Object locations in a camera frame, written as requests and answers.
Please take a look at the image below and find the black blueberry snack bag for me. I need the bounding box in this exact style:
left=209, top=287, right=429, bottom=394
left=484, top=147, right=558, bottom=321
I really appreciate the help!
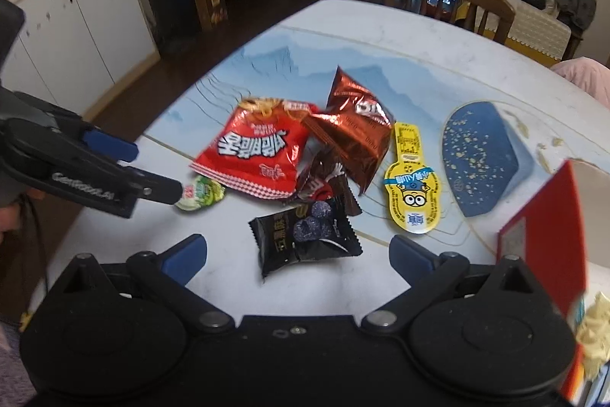
left=249, top=195, right=363, bottom=279

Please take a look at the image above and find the yellow minion snack pack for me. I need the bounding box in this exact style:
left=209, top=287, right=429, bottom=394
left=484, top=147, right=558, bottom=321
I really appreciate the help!
left=384, top=122, right=441, bottom=235

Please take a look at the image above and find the cream white snack bag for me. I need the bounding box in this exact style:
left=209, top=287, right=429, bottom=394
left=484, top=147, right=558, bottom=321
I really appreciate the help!
left=576, top=292, right=610, bottom=381

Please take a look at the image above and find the pink cloth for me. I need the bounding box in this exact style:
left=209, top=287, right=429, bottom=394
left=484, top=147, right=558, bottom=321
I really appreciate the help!
left=551, top=57, right=610, bottom=108

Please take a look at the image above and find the red cardboard storage box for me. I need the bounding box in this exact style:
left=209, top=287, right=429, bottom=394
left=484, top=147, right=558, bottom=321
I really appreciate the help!
left=496, top=158, right=610, bottom=403

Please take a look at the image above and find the dark brown chocolate candy bag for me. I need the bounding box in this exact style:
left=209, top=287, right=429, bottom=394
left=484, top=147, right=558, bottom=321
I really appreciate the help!
left=289, top=146, right=362, bottom=217

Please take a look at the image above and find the sofa with cream cover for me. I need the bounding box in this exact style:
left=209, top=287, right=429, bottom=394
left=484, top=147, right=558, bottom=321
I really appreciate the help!
left=506, top=0, right=597, bottom=67

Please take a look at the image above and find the brown paper gift bag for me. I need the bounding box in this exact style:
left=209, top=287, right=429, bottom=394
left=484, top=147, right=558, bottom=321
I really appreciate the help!
left=194, top=0, right=228, bottom=32

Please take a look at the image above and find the red Korean noodle snack bag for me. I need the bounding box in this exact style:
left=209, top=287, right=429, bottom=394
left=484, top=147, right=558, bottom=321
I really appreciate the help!
left=190, top=97, right=318, bottom=200

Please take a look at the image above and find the person's left hand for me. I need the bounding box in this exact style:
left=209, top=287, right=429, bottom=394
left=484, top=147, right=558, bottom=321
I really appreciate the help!
left=0, top=189, right=45, bottom=241

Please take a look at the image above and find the red-brown foil Oreo bag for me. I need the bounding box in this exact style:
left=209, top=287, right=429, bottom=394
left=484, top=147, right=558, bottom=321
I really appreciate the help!
left=303, top=67, right=394, bottom=195

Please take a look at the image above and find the white cabinet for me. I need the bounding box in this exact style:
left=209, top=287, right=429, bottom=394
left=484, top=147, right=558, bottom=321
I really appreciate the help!
left=1, top=0, right=159, bottom=116

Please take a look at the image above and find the small green jelly cup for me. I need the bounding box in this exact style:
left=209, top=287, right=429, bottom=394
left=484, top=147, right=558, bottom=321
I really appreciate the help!
left=175, top=175, right=225, bottom=212

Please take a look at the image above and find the light blue packet in box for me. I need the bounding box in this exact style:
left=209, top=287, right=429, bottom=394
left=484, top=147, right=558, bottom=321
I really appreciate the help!
left=574, top=364, right=610, bottom=407

